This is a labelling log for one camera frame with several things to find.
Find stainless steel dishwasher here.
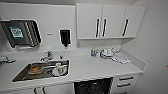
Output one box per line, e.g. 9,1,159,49
73,77,115,94

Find white drawer unit beside dishwasher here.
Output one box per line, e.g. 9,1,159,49
111,73,139,94

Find dish soap bottle blue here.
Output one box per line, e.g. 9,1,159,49
90,47,97,58

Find small white bottle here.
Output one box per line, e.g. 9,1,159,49
95,49,101,59

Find stacked white dishes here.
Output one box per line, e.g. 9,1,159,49
100,47,116,61

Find white cup in sink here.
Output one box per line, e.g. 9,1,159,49
53,62,67,76

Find chrome sink faucet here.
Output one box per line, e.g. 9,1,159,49
40,50,54,63

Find folded white cloth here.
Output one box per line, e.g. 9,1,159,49
112,53,133,65

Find stainless steel sink basin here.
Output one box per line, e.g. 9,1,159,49
11,59,71,83

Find orange bowl in sink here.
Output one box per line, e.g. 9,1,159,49
28,64,45,75

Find white sink base cabinet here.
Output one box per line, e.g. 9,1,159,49
0,82,75,94

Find black paper towel dispenser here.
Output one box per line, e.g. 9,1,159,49
0,19,43,49

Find dish drying rack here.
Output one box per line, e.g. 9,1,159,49
0,55,17,66

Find black wall soap dispenser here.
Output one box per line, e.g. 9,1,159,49
59,28,72,48

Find white wall cabinet three doors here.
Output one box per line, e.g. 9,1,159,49
75,3,147,41

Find small wall label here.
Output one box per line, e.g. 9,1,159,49
45,32,54,36

